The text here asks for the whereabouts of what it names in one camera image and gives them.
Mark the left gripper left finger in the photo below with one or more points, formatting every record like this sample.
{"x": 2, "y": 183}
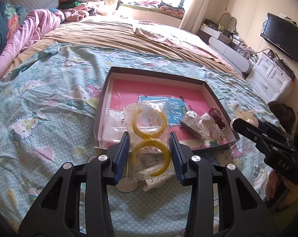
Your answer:
{"x": 118, "y": 156}

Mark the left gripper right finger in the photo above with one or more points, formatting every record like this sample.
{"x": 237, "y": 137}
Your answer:
{"x": 180, "y": 155}

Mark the yellow bangles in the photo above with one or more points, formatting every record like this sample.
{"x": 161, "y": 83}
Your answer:
{"x": 149, "y": 156}

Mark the clear bag with earrings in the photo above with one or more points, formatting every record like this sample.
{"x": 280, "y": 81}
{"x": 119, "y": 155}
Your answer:
{"x": 114, "y": 126}

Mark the silver foil packet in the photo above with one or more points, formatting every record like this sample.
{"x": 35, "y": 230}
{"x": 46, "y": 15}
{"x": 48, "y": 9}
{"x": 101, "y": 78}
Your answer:
{"x": 190, "y": 122}

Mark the white hair claw clip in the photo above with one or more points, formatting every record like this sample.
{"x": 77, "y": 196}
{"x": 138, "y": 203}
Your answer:
{"x": 156, "y": 182}

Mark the crinkled bag white jewelry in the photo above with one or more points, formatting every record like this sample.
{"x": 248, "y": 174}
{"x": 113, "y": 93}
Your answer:
{"x": 209, "y": 128}

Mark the pearl hair clip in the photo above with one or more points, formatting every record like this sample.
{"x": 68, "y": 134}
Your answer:
{"x": 246, "y": 115}

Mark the green sleeve right forearm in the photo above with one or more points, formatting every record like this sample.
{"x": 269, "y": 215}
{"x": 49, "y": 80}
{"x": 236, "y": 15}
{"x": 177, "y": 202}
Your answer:
{"x": 282, "y": 217}

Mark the right hand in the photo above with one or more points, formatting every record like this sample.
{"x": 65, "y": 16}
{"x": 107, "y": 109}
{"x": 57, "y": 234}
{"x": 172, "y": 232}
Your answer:
{"x": 274, "y": 180}

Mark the dark brown fluffy object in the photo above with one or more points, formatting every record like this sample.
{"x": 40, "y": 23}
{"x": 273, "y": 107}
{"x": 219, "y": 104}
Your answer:
{"x": 284, "y": 114}

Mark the dark cardboard tray box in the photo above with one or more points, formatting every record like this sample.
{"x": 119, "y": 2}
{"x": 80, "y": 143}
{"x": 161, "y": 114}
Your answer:
{"x": 175, "y": 94}

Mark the pink book with blue label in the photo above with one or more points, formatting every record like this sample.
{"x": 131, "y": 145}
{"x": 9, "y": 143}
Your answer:
{"x": 152, "y": 105}

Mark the white drawer cabinet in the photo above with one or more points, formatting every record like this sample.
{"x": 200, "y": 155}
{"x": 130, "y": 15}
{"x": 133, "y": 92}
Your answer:
{"x": 269, "y": 80}

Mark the hello kitty blue bedsheet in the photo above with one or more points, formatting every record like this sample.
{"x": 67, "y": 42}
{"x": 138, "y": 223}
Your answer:
{"x": 47, "y": 114}

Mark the white grey dresser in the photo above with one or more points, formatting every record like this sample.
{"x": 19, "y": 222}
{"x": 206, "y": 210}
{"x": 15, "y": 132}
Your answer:
{"x": 222, "y": 45}

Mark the black flat television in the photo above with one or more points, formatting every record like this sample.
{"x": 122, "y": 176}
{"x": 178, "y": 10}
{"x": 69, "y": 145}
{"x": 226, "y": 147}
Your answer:
{"x": 282, "y": 34}

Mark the pink floral blanket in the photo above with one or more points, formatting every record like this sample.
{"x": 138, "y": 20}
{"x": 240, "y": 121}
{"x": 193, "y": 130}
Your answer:
{"x": 176, "y": 38}

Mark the tan blanket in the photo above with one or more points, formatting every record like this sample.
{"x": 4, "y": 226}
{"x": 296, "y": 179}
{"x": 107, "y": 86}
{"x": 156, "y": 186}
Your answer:
{"x": 113, "y": 33}

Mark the beige curtain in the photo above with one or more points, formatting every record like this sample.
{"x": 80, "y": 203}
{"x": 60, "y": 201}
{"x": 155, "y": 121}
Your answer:
{"x": 193, "y": 17}

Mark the cloud shaped mirror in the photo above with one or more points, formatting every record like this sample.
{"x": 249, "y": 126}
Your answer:
{"x": 228, "y": 22}

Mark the clothes pile on windowsill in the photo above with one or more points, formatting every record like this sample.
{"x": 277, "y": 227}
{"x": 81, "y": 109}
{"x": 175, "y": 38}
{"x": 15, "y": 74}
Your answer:
{"x": 165, "y": 8}

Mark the clothes pile on bed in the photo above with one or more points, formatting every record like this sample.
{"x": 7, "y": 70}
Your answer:
{"x": 77, "y": 10}

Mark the pink quilt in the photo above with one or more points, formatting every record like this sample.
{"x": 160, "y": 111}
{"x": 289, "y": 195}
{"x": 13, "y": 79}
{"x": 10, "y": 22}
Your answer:
{"x": 35, "y": 26}

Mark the dark floral pillow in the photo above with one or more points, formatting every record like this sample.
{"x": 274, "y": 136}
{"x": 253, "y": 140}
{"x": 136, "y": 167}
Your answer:
{"x": 11, "y": 18}

